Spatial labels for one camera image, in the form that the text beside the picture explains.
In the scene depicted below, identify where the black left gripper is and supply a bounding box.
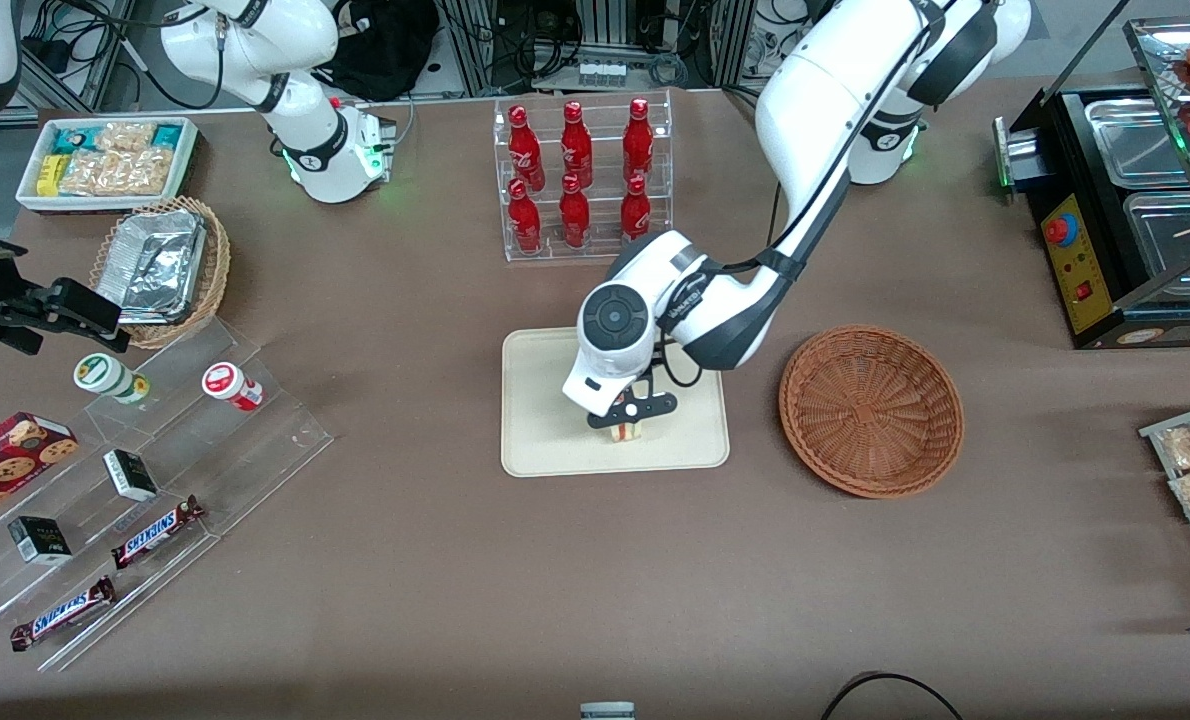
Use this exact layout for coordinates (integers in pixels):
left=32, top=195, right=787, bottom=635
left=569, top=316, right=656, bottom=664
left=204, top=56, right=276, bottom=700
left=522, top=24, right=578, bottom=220
left=585, top=391, right=679, bottom=430

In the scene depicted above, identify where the aluminium foil tray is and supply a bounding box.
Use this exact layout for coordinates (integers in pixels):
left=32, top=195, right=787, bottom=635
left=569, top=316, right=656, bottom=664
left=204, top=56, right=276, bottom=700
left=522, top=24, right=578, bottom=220
left=94, top=207, right=208, bottom=326

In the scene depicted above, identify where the cream plastic tray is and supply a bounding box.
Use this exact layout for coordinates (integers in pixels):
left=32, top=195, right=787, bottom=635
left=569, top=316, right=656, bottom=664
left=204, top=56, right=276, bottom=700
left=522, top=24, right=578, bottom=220
left=500, top=320, right=732, bottom=479

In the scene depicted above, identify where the light wicker basket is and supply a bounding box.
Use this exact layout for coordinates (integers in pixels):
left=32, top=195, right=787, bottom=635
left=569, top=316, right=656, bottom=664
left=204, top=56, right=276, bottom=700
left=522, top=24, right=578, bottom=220
left=88, top=195, right=233, bottom=351

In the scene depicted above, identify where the brown wicker basket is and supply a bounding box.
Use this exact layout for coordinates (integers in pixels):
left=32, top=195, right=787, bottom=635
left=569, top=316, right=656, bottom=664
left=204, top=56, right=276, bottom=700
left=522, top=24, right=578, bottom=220
left=778, top=324, right=965, bottom=500

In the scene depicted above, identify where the green lid white jar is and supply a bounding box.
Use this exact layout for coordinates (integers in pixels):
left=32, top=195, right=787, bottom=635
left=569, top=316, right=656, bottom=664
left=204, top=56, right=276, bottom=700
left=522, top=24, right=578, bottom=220
left=73, top=352, right=152, bottom=407

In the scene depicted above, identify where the white rectangular snack bin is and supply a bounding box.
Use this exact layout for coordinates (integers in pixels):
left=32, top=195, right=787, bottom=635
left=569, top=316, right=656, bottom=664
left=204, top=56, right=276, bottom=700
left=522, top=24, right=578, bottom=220
left=15, top=115, right=202, bottom=216

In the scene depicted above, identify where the red cookie box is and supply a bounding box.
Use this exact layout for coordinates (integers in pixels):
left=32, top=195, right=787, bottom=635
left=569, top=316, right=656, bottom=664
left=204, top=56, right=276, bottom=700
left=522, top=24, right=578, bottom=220
left=0, top=411, right=81, bottom=533

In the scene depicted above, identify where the clear acrylic bottle rack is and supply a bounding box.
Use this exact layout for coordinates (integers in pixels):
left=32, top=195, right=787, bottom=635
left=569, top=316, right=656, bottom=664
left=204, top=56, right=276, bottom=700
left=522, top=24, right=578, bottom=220
left=493, top=89, right=675, bottom=264

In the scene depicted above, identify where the large clear cracker bag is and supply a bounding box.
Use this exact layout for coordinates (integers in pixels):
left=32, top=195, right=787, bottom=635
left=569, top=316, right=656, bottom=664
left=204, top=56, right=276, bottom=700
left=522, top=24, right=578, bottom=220
left=59, top=147, right=175, bottom=198

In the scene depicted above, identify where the small black box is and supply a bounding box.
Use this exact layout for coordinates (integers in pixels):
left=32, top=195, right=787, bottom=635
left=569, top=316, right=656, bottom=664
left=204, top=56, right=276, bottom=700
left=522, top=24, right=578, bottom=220
left=6, top=515, right=74, bottom=567
left=102, top=448, right=160, bottom=504

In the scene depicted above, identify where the red cola bottle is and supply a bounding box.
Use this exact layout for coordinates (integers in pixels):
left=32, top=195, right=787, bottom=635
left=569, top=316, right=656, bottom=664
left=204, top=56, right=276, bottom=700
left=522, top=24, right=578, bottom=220
left=559, top=100, right=595, bottom=190
left=558, top=173, right=592, bottom=250
left=507, top=178, right=544, bottom=254
left=507, top=104, right=547, bottom=193
left=622, top=97, right=655, bottom=184
left=619, top=174, right=653, bottom=246

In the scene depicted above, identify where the red lid white jar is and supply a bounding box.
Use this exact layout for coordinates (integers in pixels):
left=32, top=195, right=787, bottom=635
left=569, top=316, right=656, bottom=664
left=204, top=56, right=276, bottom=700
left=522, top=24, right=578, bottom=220
left=201, top=361, right=266, bottom=414

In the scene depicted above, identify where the small clear cracker bag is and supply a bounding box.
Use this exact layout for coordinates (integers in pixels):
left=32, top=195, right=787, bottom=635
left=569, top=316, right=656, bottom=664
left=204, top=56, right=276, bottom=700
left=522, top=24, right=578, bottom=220
left=95, top=121, right=157, bottom=154

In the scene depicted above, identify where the snickers chocolate bar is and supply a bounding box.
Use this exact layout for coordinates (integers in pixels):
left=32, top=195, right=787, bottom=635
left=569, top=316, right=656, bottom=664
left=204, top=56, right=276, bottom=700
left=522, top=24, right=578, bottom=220
left=9, top=574, right=118, bottom=654
left=110, top=494, right=207, bottom=572

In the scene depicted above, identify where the clear acrylic stepped display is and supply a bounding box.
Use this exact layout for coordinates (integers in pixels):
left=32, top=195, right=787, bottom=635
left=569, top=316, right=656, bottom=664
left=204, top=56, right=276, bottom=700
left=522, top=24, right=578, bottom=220
left=0, top=315, right=335, bottom=674

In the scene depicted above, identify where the black fabric bag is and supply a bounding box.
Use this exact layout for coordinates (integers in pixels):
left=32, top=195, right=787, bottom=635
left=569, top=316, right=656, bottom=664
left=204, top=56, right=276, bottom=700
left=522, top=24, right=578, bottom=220
left=321, top=0, right=442, bottom=103

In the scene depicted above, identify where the black food warmer cabinet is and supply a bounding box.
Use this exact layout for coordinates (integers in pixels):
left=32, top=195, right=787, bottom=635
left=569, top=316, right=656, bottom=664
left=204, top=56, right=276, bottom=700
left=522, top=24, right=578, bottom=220
left=991, top=14, right=1190, bottom=352

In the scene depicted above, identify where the black floor cable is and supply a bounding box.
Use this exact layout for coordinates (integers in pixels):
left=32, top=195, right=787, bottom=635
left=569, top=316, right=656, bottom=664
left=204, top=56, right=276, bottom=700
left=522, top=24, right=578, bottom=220
left=819, top=671, right=966, bottom=720

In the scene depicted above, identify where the grey wire rack tray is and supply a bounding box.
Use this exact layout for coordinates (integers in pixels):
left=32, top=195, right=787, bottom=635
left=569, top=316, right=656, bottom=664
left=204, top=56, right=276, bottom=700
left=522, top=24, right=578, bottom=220
left=1138, top=397, right=1190, bottom=613

